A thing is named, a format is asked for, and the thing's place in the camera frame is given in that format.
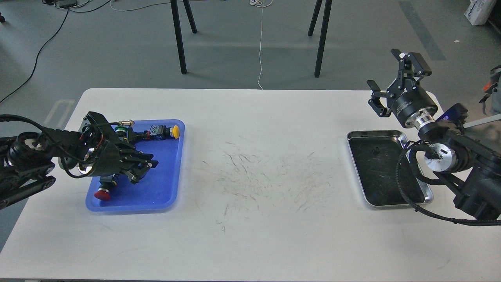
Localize left-side gripper finger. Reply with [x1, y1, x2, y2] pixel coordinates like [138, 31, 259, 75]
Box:
[121, 164, 151, 184]
[119, 151, 158, 168]

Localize right-side gripper finger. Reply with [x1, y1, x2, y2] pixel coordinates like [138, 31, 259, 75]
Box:
[391, 49, 433, 88]
[367, 80, 394, 118]

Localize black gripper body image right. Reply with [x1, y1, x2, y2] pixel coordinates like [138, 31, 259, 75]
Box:
[387, 80, 438, 129]

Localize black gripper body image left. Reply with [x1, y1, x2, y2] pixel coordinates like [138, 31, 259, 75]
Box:
[84, 141, 135, 177]

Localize black robot arm image left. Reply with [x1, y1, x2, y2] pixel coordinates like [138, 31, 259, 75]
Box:
[0, 111, 158, 209]

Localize blue plastic tray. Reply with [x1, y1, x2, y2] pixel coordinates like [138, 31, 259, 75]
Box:
[85, 119, 185, 214]

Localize silver metal tray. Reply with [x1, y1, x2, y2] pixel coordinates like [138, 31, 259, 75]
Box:
[346, 130, 434, 209]

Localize black table legs right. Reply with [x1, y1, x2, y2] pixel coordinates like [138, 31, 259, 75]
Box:
[308, 0, 333, 78]

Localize black table legs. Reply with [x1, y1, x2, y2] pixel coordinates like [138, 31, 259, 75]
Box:
[170, 0, 198, 75]
[308, 0, 333, 78]

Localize black table legs left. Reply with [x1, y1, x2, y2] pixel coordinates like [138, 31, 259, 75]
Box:
[170, 0, 198, 75]

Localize red push button switch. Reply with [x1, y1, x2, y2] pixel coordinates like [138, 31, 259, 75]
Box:
[94, 175, 119, 201]

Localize green push button switch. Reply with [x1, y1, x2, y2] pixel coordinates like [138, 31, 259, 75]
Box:
[114, 126, 128, 140]

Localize yellow push button switch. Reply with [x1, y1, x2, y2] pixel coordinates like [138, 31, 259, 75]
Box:
[128, 125, 180, 144]

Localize white cord on floor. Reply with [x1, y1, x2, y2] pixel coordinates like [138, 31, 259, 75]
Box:
[249, 0, 274, 90]

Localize black cable on floor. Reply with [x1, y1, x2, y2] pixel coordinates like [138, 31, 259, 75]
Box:
[0, 0, 112, 105]

